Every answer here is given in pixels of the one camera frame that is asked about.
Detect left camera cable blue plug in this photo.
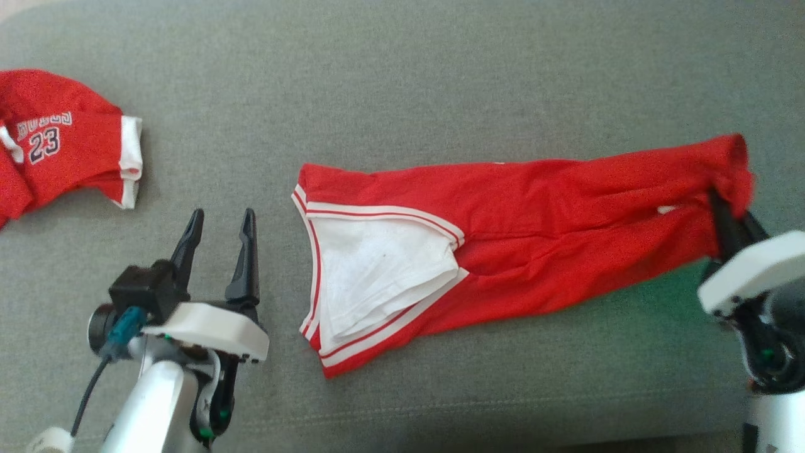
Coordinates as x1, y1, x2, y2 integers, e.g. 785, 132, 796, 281
70, 306, 149, 439

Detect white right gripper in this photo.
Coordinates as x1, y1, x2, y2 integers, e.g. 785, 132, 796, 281
697, 187, 805, 316

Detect grey sofa seat cushion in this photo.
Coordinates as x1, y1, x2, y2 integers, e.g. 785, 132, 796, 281
0, 0, 805, 453

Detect red basketball jersey white trim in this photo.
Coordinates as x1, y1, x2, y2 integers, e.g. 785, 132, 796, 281
291, 133, 756, 380

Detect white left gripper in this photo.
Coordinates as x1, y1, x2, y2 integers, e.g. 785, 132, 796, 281
141, 208, 270, 365

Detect red basketball shorts number 23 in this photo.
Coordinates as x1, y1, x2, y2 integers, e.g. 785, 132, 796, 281
0, 69, 144, 231

